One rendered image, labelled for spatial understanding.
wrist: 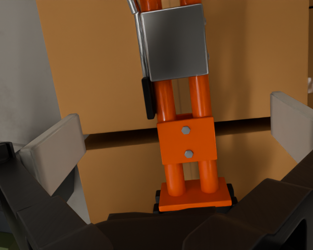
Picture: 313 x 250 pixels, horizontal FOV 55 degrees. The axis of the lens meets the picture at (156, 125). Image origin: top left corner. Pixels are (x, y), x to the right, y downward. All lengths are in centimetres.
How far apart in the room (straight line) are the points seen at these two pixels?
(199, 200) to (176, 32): 18
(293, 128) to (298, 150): 1
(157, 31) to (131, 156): 27
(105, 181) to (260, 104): 29
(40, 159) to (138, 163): 37
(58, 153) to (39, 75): 141
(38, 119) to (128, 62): 119
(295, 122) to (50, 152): 13
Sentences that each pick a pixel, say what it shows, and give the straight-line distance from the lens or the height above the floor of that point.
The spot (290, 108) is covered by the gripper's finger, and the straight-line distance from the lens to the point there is 17.
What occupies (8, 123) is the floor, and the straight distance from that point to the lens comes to 172.
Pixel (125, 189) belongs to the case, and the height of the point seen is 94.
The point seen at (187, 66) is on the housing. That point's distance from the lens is 31.
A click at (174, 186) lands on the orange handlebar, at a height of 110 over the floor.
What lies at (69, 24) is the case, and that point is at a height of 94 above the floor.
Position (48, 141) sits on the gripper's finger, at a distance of 17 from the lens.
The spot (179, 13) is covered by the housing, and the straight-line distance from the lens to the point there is 31.
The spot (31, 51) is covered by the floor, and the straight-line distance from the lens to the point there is 158.
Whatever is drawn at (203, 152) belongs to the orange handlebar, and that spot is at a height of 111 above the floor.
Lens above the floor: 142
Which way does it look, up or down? 73 degrees down
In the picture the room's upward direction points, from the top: 166 degrees counter-clockwise
